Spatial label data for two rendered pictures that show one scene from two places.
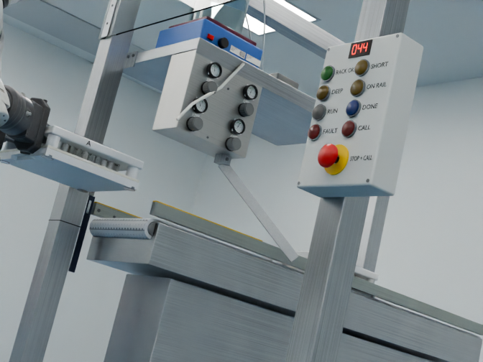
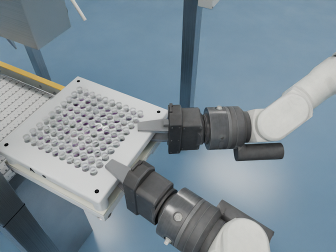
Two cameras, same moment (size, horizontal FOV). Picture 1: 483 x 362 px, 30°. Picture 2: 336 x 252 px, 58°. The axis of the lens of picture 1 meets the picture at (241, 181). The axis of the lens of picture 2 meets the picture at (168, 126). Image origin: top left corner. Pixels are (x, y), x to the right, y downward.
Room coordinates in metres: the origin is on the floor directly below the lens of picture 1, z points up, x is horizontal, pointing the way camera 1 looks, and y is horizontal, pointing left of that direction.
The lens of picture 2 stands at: (2.08, 0.83, 1.48)
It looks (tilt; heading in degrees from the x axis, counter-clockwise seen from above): 48 degrees down; 246
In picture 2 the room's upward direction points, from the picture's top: straight up
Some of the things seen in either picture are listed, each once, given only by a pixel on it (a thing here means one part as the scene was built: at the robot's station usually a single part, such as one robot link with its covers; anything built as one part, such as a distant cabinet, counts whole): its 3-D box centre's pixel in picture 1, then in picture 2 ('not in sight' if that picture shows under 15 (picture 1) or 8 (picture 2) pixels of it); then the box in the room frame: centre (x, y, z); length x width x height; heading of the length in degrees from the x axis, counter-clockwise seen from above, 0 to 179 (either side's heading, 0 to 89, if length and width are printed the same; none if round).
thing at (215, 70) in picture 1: (214, 70); not in sight; (2.06, 0.12, 1.29); 0.04 x 0.01 x 0.04; 128
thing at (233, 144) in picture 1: (233, 142); not in sight; (2.11, 0.04, 1.14); 0.03 x 0.03 x 0.04; 38
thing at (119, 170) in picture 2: not in sight; (121, 170); (2.04, 0.53, 1.04); 0.06 x 0.03 x 0.02; 120
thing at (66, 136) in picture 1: (72, 150); (87, 130); (2.07, 0.40, 1.02); 0.25 x 0.24 x 0.02; 38
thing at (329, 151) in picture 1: (333, 158); not in sight; (1.41, -0.14, 0.96); 0.04 x 0.04 x 0.04; 38
